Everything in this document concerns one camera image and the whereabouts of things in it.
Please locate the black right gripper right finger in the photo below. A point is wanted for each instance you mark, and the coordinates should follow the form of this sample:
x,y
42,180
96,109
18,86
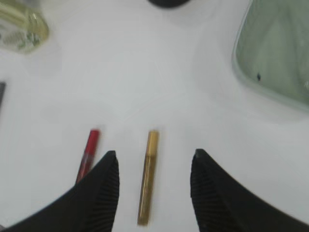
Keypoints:
x,y
222,204

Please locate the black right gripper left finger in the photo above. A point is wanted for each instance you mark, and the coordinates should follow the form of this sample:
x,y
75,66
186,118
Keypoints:
x,y
89,206

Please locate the red glitter pen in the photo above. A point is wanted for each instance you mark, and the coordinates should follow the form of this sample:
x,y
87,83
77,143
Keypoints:
x,y
88,155

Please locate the gold glitter pen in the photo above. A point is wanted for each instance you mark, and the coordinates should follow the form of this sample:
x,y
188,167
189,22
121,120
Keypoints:
x,y
148,177

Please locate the silver glitter pen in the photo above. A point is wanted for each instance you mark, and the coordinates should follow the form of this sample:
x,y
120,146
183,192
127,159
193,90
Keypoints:
x,y
2,91

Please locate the yellow tea bottle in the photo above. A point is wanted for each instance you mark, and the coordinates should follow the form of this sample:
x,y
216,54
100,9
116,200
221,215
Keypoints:
x,y
22,29

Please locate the pale green woven basket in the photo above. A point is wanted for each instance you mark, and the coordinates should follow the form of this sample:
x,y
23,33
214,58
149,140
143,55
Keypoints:
x,y
271,51

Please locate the black mesh pen holder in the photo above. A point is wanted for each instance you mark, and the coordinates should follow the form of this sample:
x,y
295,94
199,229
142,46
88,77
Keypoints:
x,y
168,3

